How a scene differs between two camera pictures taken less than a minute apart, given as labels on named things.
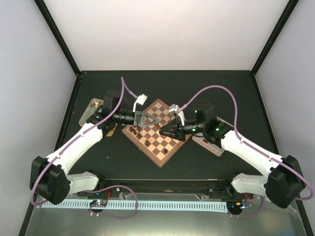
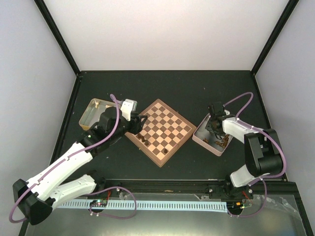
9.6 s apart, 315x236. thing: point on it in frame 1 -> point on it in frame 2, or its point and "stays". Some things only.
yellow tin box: (90, 109) stays
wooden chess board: (158, 147) stays
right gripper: (180, 133) -> (208, 127)
